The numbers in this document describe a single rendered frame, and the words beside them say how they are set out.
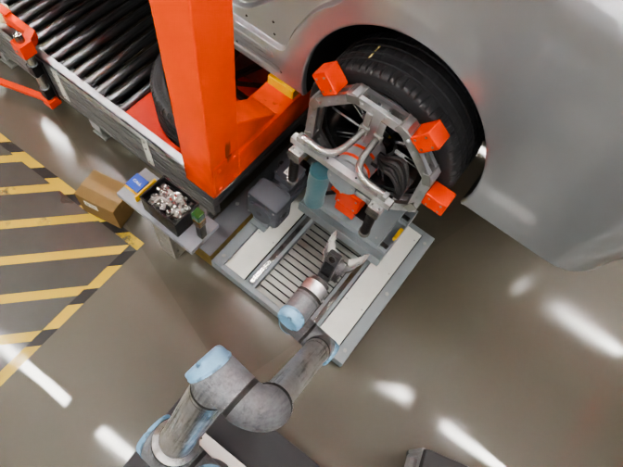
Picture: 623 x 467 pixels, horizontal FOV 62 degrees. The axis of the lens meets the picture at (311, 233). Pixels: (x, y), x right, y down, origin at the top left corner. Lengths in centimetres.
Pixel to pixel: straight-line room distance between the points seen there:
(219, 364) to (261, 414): 15
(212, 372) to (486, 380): 171
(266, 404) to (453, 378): 151
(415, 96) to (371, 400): 141
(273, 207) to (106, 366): 104
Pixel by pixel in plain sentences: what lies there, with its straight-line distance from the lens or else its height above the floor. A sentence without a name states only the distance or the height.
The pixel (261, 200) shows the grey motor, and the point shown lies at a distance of 236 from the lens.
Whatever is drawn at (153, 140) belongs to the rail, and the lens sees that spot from 258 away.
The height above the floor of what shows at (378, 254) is 15.
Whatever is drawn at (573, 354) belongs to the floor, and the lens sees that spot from 298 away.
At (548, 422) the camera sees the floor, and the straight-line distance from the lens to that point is 284.
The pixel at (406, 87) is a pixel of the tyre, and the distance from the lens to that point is 179.
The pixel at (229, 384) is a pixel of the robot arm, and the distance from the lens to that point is 129.
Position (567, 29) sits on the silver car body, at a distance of 152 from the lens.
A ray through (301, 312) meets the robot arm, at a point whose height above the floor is 85.
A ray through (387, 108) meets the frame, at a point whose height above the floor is 110.
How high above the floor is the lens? 247
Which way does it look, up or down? 64 degrees down
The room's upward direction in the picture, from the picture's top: 14 degrees clockwise
